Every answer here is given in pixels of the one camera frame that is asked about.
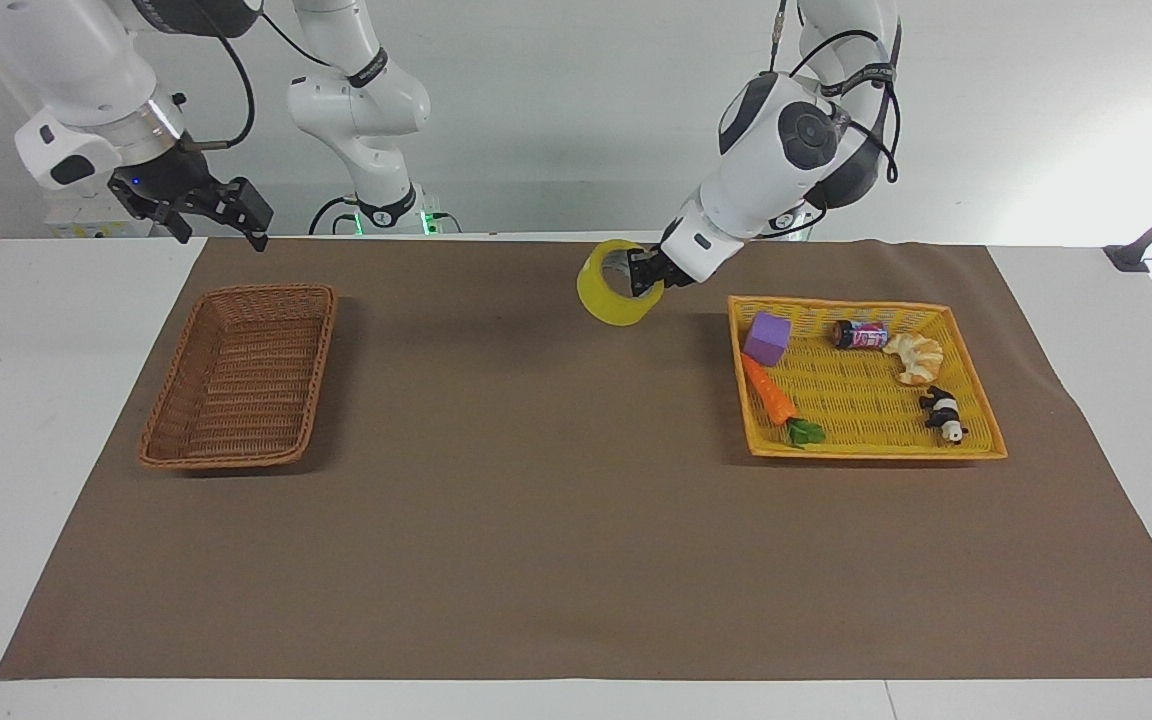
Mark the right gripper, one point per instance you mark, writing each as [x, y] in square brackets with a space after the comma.
[164, 180]

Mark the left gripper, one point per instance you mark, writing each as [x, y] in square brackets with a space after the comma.
[667, 273]

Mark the yellow tape roll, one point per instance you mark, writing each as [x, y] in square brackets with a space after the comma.
[608, 305]

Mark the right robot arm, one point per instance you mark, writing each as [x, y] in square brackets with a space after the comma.
[86, 60]

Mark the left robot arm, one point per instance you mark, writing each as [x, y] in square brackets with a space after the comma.
[786, 160]

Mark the brown wicker basket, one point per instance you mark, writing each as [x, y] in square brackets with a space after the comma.
[241, 375]

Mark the yellow woven basket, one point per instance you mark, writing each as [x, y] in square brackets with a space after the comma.
[861, 400]

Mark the purple cube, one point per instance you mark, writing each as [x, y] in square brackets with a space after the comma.
[766, 338]

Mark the orange toy carrot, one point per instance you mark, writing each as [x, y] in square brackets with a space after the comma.
[771, 392]

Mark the small dark can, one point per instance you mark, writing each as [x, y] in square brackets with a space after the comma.
[861, 335]

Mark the toy croissant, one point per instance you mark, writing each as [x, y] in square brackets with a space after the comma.
[916, 358]

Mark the toy panda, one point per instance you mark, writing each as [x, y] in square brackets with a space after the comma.
[944, 410]

